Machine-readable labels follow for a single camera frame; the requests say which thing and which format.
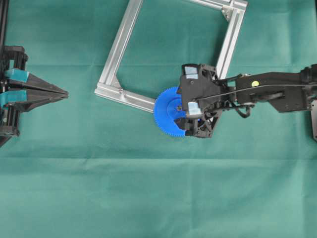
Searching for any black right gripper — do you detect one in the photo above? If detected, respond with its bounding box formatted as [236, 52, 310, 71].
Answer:
[174, 63, 229, 138]

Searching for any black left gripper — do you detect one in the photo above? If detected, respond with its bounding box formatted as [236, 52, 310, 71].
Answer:
[0, 46, 68, 136]

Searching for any blue plastic gear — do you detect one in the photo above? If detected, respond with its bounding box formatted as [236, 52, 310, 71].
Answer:
[154, 87, 186, 137]

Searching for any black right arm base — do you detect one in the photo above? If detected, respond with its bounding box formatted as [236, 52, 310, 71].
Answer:
[310, 98, 317, 141]

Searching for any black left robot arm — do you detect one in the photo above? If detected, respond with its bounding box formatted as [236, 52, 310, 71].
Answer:
[0, 0, 69, 145]

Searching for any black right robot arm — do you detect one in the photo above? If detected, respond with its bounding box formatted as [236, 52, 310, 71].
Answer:
[174, 64, 317, 138]

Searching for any green table cloth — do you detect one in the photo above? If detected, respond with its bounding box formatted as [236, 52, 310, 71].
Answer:
[0, 0, 317, 238]

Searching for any aluminium extrusion square frame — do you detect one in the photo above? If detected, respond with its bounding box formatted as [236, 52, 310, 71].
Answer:
[95, 0, 248, 113]

